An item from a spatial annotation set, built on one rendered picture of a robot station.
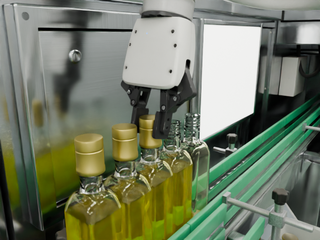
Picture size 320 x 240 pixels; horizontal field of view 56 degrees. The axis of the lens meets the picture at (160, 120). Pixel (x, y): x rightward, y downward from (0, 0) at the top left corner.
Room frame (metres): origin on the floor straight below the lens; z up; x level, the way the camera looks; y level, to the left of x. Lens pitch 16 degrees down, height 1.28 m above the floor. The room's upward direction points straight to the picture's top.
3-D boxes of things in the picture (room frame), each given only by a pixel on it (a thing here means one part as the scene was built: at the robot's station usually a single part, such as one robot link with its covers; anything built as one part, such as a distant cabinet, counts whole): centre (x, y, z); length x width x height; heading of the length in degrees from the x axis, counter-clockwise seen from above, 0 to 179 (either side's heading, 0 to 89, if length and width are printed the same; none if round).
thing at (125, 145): (0.39, 0.05, 1.14); 0.04 x 0.04 x 0.04
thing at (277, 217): (0.50, -0.20, 0.95); 0.17 x 0.03 x 0.12; 52
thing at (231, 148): (0.82, -0.19, 0.94); 0.07 x 0.04 x 0.13; 52
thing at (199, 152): (0.52, -0.06, 0.99); 0.06 x 0.06 x 0.21; 52
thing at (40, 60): (0.77, -0.08, 1.15); 0.90 x 0.03 x 0.34; 142
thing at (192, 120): (0.52, -0.06, 1.12); 0.03 x 0.03 x 0.05
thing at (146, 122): (0.43, 0.01, 1.14); 0.04 x 0.04 x 0.04
